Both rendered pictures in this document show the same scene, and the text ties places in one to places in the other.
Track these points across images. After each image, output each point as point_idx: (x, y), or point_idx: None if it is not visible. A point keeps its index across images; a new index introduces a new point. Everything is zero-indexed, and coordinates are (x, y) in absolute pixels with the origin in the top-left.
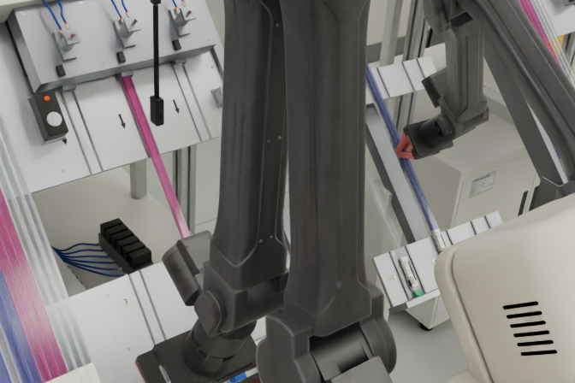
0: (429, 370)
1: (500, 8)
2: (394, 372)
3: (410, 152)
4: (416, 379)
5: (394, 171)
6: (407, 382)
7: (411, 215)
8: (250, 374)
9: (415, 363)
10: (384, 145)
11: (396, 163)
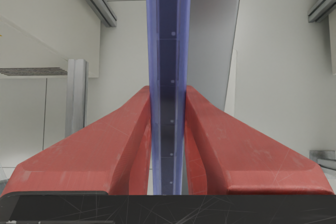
0: (302, 103)
1: None
2: (274, 88)
3: (186, 149)
4: (285, 104)
5: (192, 81)
6: (276, 103)
7: (185, 186)
8: (81, 78)
9: (297, 90)
10: None
11: (218, 62)
